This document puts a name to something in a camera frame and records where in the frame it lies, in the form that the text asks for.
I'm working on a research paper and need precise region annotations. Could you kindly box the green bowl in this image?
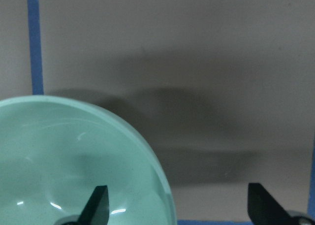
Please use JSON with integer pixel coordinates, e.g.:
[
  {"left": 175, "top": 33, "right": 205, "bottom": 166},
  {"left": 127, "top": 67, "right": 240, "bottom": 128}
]
[{"left": 0, "top": 96, "right": 177, "bottom": 225}]

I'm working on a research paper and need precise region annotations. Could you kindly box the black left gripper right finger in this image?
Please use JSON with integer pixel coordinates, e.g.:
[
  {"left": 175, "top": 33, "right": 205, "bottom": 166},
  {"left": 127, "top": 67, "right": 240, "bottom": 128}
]
[{"left": 247, "top": 183, "right": 315, "bottom": 225}]

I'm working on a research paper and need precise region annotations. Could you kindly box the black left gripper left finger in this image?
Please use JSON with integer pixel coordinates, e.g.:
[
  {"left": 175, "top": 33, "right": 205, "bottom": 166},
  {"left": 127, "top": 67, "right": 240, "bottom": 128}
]
[{"left": 58, "top": 186, "right": 109, "bottom": 225}]

